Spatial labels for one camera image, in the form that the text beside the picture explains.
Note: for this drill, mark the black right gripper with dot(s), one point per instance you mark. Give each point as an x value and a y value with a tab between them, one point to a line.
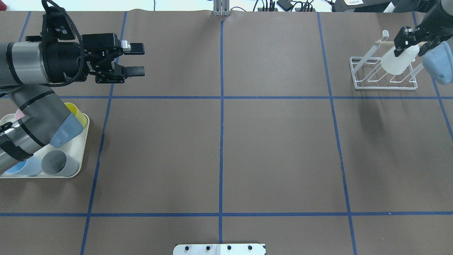
429	31

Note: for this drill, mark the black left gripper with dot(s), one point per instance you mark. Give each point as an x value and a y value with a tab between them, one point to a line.
63	63

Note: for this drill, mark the white plastic cup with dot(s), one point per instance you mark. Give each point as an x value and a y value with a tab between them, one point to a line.
397	65

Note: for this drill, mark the light blue plastic cup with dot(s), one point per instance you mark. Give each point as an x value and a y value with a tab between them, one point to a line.
29	167

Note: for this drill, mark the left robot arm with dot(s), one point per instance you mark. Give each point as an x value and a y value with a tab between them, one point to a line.
31	70

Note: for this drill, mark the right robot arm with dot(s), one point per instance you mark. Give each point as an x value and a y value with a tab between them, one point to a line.
435	32

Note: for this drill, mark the yellow plastic cup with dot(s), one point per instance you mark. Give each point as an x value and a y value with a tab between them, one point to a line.
77	113

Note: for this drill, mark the pink plastic cup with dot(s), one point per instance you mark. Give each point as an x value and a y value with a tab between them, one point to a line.
18	115

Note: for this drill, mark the grey plastic cup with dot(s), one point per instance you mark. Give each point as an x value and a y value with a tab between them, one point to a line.
58	163

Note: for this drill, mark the cream plastic tray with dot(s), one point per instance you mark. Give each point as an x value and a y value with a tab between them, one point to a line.
74	148

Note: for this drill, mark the white wire cup rack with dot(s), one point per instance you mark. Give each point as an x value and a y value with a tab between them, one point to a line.
380	69

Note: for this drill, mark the aluminium frame post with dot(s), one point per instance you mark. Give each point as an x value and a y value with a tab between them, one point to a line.
221	8

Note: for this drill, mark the grey robot mount plate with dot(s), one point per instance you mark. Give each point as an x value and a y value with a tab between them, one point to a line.
220	249

